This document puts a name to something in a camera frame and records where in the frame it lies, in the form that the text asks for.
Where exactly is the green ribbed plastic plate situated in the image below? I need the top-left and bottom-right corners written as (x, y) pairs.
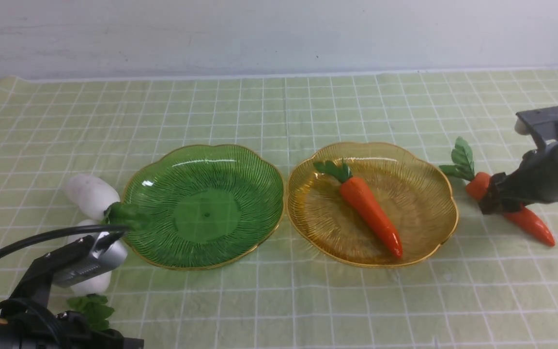
top-left (104, 145), bottom-right (285, 271)

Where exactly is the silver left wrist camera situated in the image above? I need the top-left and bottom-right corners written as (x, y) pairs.
top-left (53, 232), bottom-right (127, 288)

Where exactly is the black left camera cable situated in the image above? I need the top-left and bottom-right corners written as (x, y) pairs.
top-left (0, 225), bottom-right (129, 330)

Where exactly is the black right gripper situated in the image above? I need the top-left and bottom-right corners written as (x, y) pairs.
top-left (479, 126), bottom-right (558, 215)

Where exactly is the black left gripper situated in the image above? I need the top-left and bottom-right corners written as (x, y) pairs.
top-left (0, 246), bottom-right (144, 349)

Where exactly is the white radish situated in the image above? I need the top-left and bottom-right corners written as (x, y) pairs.
top-left (66, 219), bottom-right (116, 332)
top-left (63, 174), bottom-right (151, 230)

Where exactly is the orange carrot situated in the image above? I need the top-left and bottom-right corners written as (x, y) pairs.
top-left (313, 160), bottom-right (403, 258)
top-left (440, 136), bottom-right (556, 247)

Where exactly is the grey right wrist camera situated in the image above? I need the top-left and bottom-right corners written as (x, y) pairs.
top-left (514, 106), bottom-right (558, 151)

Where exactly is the amber ribbed plastic plate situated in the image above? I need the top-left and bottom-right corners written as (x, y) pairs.
top-left (285, 142), bottom-right (459, 268)

